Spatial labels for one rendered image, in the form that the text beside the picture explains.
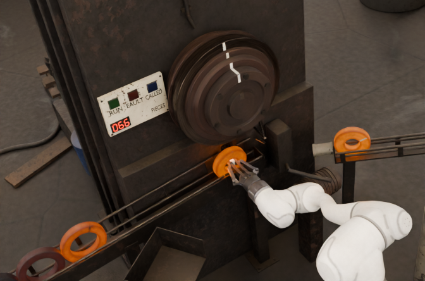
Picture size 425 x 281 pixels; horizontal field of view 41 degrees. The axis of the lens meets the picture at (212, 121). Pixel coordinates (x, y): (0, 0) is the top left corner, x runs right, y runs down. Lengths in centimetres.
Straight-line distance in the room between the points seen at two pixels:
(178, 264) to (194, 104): 64
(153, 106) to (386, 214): 98
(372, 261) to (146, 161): 105
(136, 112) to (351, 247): 98
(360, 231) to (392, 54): 283
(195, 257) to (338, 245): 80
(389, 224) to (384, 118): 212
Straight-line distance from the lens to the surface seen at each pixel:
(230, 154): 242
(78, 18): 199
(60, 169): 383
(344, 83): 413
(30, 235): 351
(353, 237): 172
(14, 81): 486
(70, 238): 232
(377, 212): 179
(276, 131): 252
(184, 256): 235
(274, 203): 222
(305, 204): 228
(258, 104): 223
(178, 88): 212
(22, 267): 234
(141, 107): 222
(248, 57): 215
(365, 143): 259
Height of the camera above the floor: 245
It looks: 39 degrees down
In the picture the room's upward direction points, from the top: 9 degrees counter-clockwise
